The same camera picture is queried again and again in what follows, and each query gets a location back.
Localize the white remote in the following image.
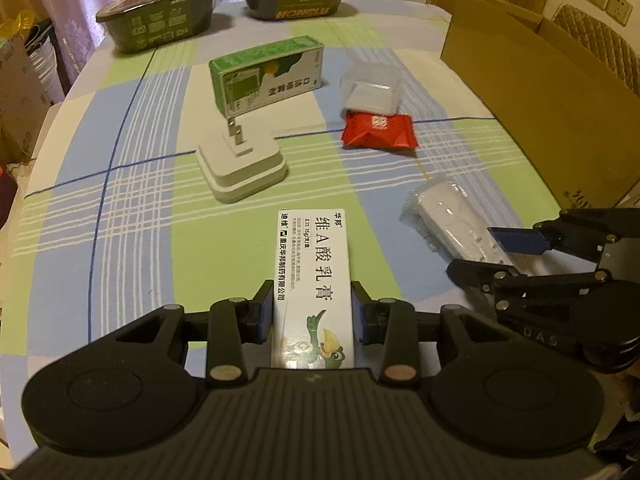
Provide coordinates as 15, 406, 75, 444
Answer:
400, 174, 535, 273

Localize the red snack packet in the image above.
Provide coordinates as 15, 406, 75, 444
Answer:
342, 112, 419, 151

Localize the brown cardboard carton stack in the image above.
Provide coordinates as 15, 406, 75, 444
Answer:
0, 36, 50, 165

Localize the yellow plastic bag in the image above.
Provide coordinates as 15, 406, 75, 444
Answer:
0, 9, 36, 41

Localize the brown cardboard box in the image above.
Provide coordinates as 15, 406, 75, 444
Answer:
440, 0, 639, 209

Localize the quilted beige chair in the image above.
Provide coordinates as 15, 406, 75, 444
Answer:
552, 4, 639, 96

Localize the checked blue green tablecloth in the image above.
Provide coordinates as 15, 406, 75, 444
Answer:
1, 0, 558, 460

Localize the dark green rectangular food bowl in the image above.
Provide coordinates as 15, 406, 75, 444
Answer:
96, 0, 216, 54

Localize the clear plastic box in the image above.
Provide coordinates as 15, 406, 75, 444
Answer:
340, 63, 402, 116

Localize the green white medicine box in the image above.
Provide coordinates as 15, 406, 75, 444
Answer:
208, 35, 324, 118

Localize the white bucket with black bag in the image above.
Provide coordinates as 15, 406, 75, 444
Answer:
25, 18, 65, 104

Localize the white power adapter plug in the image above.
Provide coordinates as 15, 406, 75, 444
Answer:
195, 117, 288, 204

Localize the white ointment box with duck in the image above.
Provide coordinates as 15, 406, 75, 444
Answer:
271, 209, 355, 370

